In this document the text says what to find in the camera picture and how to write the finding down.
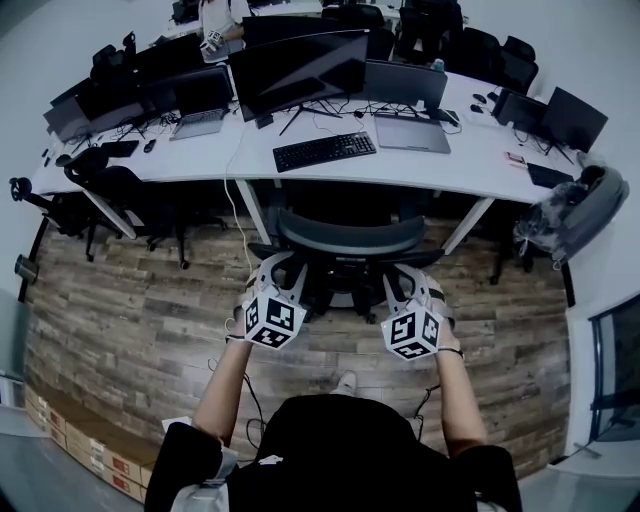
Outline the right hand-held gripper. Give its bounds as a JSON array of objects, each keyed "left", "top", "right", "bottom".
[{"left": 380, "top": 264, "right": 442, "bottom": 362}]

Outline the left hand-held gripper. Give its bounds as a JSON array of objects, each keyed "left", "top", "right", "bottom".
[{"left": 242, "top": 252, "right": 310, "bottom": 350}]

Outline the black mesh office chair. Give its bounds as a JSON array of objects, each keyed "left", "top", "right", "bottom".
[{"left": 247, "top": 206, "right": 447, "bottom": 325}]

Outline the person's right forearm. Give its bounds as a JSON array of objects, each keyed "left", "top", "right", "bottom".
[{"left": 434, "top": 349, "right": 489, "bottom": 459}]

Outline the person's left forearm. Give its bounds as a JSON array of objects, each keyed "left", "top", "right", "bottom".
[{"left": 192, "top": 337, "right": 254, "bottom": 448}]

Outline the person's right hand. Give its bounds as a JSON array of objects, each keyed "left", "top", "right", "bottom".
[{"left": 424, "top": 272, "right": 459, "bottom": 351}]

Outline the person's left hand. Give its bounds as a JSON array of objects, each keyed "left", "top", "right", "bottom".
[{"left": 233, "top": 269, "right": 264, "bottom": 341}]

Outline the black full-size keyboard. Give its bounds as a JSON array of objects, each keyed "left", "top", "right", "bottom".
[{"left": 272, "top": 131, "right": 378, "bottom": 174}]

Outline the clear plastic bag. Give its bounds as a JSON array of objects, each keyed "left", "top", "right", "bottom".
[{"left": 512, "top": 182, "right": 589, "bottom": 259}]

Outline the closed grey laptop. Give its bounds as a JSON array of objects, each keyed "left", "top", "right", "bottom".
[{"left": 373, "top": 113, "right": 452, "bottom": 155}]

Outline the person's black shirt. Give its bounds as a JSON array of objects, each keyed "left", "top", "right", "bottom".
[{"left": 144, "top": 394, "right": 524, "bottom": 512}]

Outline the open grey laptop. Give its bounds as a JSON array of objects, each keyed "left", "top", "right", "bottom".
[{"left": 168, "top": 74, "right": 234, "bottom": 142}]

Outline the small black keyboard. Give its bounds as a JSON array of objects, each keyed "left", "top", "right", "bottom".
[
  {"left": 526, "top": 162, "right": 575, "bottom": 190},
  {"left": 99, "top": 140, "right": 141, "bottom": 158}
]

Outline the large curved black monitor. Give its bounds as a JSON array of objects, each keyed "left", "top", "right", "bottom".
[{"left": 227, "top": 28, "right": 371, "bottom": 136}]

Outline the dark grey monitor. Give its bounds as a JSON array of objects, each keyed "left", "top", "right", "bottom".
[{"left": 363, "top": 58, "right": 449, "bottom": 112}]

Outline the black-framed glass door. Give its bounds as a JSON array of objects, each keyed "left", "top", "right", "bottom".
[{"left": 588, "top": 297, "right": 640, "bottom": 444}]

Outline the metal door fitting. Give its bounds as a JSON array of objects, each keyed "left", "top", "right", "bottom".
[{"left": 13, "top": 253, "right": 40, "bottom": 286}]

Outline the stack of cardboard boxes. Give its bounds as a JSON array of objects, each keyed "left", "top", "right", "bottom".
[{"left": 23, "top": 397, "right": 156, "bottom": 504}]

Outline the grey-screen monitor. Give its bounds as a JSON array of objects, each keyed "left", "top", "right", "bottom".
[{"left": 42, "top": 94, "right": 92, "bottom": 144}]

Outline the white cable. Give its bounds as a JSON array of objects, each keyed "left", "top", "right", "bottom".
[{"left": 223, "top": 119, "right": 257, "bottom": 289}]

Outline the grey harness strap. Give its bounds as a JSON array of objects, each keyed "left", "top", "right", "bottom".
[{"left": 174, "top": 444, "right": 241, "bottom": 512}]

